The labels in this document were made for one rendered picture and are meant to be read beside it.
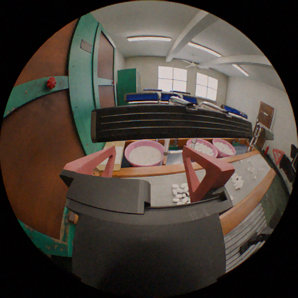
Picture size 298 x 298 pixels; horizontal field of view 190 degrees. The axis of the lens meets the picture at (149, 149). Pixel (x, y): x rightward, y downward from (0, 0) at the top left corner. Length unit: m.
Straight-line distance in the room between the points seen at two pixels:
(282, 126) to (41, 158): 5.29
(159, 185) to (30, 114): 0.58
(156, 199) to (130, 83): 2.81
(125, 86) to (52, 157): 2.78
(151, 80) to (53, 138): 5.11
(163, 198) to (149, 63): 5.37
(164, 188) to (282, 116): 5.03
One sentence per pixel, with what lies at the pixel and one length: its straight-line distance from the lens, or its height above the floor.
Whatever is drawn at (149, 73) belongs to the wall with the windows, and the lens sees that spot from 5.30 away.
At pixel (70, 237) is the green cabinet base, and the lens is 0.43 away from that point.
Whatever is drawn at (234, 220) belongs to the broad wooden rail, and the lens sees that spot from 0.56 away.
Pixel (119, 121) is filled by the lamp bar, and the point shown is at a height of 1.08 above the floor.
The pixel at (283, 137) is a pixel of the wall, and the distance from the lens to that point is 4.95.
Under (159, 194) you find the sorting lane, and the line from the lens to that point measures 0.46.
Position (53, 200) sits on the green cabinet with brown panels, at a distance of 0.37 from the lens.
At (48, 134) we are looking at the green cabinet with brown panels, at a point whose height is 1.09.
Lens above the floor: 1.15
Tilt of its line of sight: 36 degrees down
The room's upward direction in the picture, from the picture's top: straight up
